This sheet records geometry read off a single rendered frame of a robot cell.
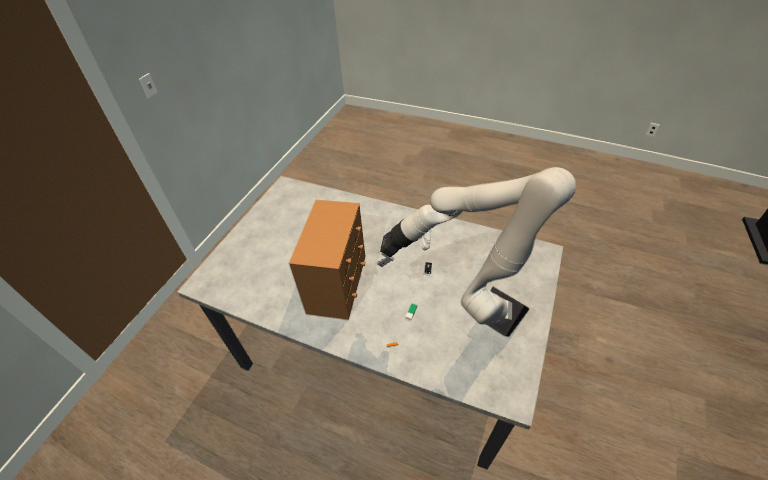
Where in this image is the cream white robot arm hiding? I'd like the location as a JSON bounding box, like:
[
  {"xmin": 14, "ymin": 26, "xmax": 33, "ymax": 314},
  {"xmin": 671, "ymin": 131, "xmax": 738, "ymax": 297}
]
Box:
[{"xmin": 412, "ymin": 167, "xmax": 576, "ymax": 325}]

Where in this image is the brown chest of drawers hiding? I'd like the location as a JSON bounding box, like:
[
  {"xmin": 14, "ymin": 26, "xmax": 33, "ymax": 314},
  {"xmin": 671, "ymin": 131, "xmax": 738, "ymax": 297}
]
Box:
[{"xmin": 289, "ymin": 200, "xmax": 360, "ymax": 320}]

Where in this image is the brown wooden drawer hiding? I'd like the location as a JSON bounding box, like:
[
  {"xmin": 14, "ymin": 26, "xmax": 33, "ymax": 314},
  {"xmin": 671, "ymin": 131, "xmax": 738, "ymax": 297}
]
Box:
[
  {"xmin": 346, "ymin": 274, "xmax": 357, "ymax": 316},
  {"xmin": 343, "ymin": 256, "xmax": 355, "ymax": 301},
  {"xmin": 356, "ymin": 244, "xmax": 365, "ymax": 284},
  {"xmin": 353, "ymin": 227, "xmax": 363, "ymax": 269},
  {"xmin": 350, "ymin": 208, "xmax": 361, "ymax": 250},
  {"xmin": 339, "ymin": 237, "xmax": 352, "ymax": 285}
]

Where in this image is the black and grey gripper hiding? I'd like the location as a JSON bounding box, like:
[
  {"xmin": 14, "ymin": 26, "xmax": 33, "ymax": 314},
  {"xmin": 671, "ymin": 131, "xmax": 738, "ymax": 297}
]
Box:
[{"xmin": 377, "ymin": 214, "xmax": 431, "ymax": 267}]

